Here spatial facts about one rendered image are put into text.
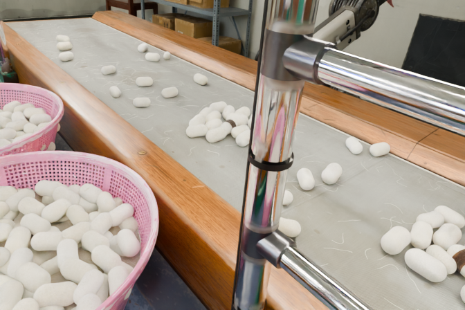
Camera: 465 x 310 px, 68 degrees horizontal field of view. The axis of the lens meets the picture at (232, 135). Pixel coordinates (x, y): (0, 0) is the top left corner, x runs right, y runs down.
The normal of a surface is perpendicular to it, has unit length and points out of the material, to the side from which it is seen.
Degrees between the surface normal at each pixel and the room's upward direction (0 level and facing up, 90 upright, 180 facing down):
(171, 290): 0
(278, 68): 90
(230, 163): 0
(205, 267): 90
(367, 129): 45
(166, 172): 0
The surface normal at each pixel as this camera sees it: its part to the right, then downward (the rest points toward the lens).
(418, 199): 0.07, -0.88
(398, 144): -0.48, -0.43
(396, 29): -0.70, 0.29
